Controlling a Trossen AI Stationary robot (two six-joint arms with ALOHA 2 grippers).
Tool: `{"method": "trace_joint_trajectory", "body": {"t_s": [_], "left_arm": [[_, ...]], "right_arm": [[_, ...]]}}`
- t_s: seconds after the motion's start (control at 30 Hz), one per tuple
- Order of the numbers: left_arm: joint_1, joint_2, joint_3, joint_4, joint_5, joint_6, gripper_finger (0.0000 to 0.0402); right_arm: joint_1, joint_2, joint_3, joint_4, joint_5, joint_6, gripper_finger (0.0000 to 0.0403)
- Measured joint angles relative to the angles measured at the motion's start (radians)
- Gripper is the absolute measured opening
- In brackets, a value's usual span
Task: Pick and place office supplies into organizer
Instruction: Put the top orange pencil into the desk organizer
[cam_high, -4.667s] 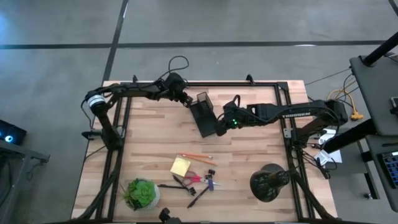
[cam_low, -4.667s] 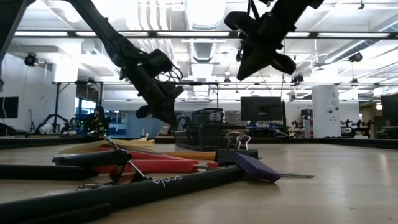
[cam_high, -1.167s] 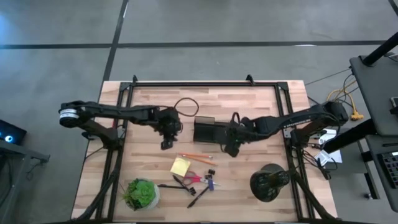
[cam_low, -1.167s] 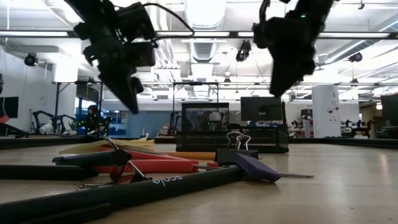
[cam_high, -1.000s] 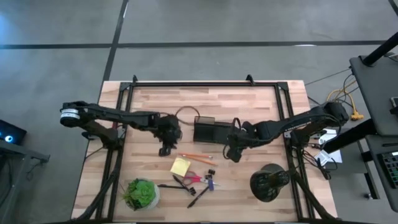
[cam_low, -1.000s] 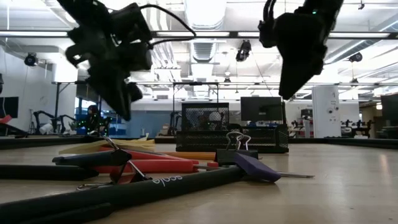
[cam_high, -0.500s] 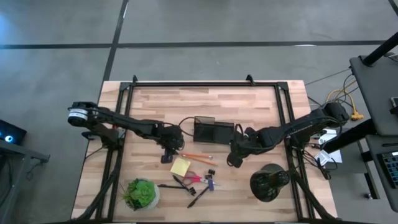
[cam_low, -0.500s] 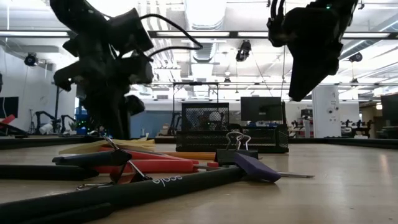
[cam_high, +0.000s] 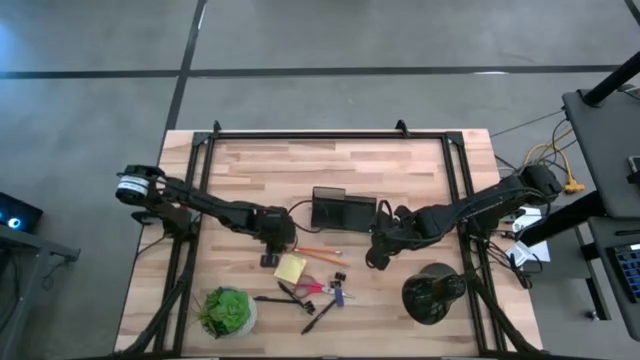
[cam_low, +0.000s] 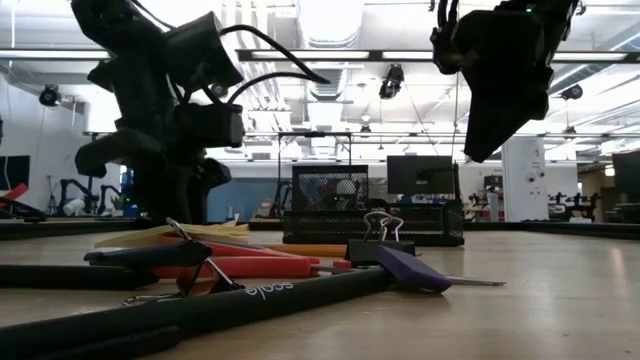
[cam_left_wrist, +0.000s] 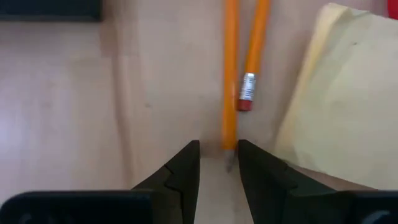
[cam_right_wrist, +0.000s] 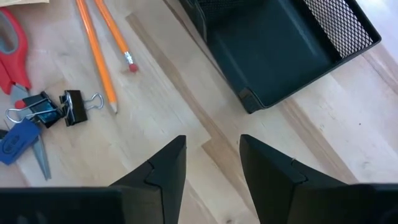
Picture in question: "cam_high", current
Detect black pen with scale print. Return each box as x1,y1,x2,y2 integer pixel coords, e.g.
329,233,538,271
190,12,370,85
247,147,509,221
300,299,339,335

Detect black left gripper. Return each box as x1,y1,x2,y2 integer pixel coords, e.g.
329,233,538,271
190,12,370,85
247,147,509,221
252,207,296,268

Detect black device with blue light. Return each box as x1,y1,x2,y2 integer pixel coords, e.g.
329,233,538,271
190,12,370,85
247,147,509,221
0,191,45,235

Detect black diagonal beam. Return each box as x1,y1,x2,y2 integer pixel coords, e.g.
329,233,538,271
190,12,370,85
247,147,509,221
514,191,609,247

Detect black round pole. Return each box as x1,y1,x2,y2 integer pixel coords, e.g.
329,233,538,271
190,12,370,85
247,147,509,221
583,49,640,108

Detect black desk lamp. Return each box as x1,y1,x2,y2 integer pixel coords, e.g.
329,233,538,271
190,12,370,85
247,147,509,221
400,262,469,326

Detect black cable bundle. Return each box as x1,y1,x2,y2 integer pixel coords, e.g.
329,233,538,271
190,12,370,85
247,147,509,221
469,234,546,291

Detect keyboard with blue keys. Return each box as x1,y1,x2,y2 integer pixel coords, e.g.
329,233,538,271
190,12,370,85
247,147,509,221
606,243,640,305

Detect yellow power cable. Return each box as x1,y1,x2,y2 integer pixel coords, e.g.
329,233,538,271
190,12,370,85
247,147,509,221
522,127,586,195

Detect black table rig frame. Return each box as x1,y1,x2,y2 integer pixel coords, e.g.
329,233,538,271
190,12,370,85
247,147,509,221
117,119,544,359

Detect black mesh desk organizer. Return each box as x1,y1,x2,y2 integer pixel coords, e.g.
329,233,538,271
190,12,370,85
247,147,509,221
309,185,379,235

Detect yellow sticky note pad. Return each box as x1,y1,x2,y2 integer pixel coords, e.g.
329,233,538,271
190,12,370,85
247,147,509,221
273,252,309,285

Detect grey side desk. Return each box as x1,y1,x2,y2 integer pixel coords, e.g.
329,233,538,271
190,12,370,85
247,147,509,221
587,217,640,341

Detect green potted succulent plant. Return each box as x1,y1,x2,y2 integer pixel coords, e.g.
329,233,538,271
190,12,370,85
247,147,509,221
192,285,260,340

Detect grey metal stand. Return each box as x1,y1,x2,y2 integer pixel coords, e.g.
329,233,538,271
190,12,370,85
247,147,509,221
0,223,81,360

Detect grey cart top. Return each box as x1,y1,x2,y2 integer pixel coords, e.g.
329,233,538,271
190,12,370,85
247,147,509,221
562,87,640,220

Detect plain black pen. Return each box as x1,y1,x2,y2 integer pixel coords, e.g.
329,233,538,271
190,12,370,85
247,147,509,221
277,280,316,315
252,295,301,305

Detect red-handled scissors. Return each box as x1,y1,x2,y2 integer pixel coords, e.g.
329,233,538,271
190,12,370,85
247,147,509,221
292,273,356,301

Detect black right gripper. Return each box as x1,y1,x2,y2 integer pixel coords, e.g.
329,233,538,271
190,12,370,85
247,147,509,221
364,199,444,271

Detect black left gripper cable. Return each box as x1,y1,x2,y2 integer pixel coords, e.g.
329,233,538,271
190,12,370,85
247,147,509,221
287,198,324,235

